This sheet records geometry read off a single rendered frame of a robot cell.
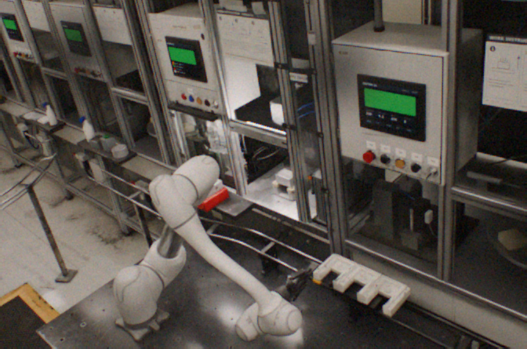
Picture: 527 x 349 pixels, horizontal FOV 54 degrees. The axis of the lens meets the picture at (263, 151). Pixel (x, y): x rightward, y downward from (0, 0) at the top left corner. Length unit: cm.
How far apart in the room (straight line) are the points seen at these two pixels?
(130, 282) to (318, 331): 80
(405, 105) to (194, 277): 139
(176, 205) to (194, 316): 72
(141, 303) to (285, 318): 73
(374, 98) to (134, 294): 126
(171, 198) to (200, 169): 18
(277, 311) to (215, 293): 68
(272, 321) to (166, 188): 59
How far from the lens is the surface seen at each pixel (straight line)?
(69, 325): 264
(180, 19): 246
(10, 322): 395
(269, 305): 188
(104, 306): 265
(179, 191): 188
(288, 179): 254
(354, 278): 219
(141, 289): 231
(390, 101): 177
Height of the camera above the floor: 235
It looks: 28 degrees down
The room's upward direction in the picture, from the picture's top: 9 degrees counter-clockwise
